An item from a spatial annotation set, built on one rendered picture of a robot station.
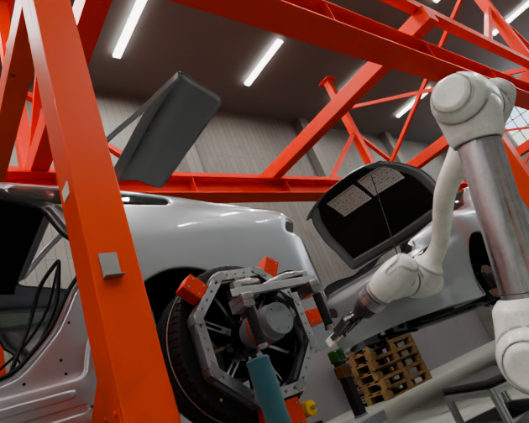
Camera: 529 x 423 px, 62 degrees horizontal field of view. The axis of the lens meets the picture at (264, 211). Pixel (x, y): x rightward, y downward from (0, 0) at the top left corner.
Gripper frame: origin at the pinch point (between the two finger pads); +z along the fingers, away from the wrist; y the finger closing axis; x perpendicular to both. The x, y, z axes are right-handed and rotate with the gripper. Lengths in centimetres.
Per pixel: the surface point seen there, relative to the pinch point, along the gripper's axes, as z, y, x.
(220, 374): 30.4, 27.5, -11.4
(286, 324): 12.4, 3.3, -15.5
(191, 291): 22, 29, -43
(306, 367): 30.2, -12.7, -3.8
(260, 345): 8.4, 24.4, -8.3
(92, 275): 11, 69, -46
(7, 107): 61, 57, -214
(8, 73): 35, 61, -207
